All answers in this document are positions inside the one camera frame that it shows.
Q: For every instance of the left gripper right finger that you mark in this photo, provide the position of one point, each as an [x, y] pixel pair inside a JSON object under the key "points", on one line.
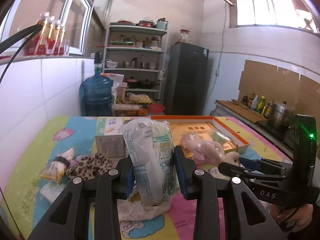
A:
{"points": [[223, 207]]}

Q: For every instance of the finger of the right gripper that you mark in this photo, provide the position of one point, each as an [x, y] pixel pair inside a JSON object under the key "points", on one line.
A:
{"points": [[260, 164], [231, 170]]}

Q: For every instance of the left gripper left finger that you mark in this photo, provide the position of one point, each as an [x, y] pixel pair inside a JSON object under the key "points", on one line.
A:
{"points": [[68, 216]]}

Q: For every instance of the pink teddy bear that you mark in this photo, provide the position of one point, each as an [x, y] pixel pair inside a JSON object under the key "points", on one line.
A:
{"points": [[207, 152]]}

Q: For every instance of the green sponge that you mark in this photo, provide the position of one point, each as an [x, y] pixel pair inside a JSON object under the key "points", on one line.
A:
{"points": [[226, 142]]}

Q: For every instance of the leopard print scrunchie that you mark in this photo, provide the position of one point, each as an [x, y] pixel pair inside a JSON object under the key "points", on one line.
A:
{"points": [[89, 166]]}

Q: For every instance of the yellow white taped packet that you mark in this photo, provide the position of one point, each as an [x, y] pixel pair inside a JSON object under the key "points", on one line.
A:
{"points": [[55, 170]]}

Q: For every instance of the green white wipes pack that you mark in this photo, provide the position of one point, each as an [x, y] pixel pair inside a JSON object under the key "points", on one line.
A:
{"points": [[150, 147]]}

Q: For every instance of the small teal tissue pack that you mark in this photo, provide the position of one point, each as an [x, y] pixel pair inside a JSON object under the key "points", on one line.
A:
{"points": [[51, 191]]}

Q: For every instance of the white floral scrunchie cloth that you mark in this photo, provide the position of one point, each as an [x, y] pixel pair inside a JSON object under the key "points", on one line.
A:
{"points": [[133, 209]]}

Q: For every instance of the person right hand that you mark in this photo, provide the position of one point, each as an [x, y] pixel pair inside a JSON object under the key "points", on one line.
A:
{"points": [[300, 217]]}

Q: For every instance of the steel steamer pot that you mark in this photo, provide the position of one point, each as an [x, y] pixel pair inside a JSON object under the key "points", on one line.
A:
{"points": [[280, 116]]}

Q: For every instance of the green sauce bottle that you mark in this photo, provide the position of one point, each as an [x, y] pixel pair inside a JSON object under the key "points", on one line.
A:
{"points": [[261, 105]]}

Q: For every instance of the wooden cutting board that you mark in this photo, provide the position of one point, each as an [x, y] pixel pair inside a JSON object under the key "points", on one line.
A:
{"points": [[239, 111]]}

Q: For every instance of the orange cardboard box tray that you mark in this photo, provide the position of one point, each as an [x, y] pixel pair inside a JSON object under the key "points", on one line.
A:
{"points": [[203, 126]]}

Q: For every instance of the colourful cartoon quilt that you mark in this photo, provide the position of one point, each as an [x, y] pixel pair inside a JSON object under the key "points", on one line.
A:
{"points": [[24, 206]]}

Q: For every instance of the green white mask box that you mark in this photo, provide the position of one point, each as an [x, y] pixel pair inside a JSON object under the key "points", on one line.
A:
{"points": [[109, 137]]}

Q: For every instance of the red plastic basket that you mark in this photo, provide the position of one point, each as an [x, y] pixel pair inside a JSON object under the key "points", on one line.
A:
{"points": [[156, 108]]}

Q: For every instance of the egg tray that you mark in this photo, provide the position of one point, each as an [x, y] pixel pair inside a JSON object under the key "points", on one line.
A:
{"points": [[139, 98]]}

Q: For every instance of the black refrigerator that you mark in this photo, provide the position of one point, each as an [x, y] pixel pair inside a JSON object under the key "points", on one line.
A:
{"points": [[185, 87]]}

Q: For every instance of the blue water jug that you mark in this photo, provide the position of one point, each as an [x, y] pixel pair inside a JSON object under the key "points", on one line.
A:
{"points": [[95, 93]]}

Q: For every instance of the glass jar on fridge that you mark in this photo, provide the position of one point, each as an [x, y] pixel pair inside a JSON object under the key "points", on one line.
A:
{"points": [[184, 35]]}

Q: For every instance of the metal kitchen shelf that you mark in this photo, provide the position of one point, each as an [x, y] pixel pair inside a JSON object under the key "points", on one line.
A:
{"points": [[138, 53]]}

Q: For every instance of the pack of drink bottles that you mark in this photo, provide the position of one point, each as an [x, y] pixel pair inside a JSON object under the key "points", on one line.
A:
{"points": [[50, 40]]}

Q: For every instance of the sliding window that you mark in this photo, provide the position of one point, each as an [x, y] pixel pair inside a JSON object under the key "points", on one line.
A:
{"points": [[73, 14]]}

